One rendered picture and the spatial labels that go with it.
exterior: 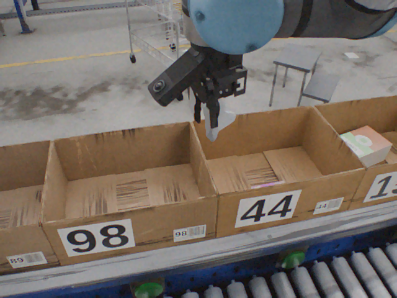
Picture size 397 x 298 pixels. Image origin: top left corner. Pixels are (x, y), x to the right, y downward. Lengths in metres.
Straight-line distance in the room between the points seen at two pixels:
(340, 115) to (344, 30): 0.79
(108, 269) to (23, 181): 0.40
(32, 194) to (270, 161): 0.73
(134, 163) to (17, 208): 0.36
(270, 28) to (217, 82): 0.22
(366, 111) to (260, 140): 0.38
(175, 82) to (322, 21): 0.26
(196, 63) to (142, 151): 0.51
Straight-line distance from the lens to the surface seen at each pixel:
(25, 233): 0.80
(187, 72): 0.55
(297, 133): 1.14
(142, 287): 0.88
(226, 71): 0.58
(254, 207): 0.83
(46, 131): 2.88
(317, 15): 0.39
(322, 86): 2.98
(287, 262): 0.96
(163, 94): 0.55
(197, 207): 0.77
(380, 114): 1.30
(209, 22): 0.35
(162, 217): 0.77
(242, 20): 0.35
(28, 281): 0.90
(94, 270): 0.86
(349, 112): 1.21
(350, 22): 0.40
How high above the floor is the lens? 1.62
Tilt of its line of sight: 41 degrees down
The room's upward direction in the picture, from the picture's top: straight up
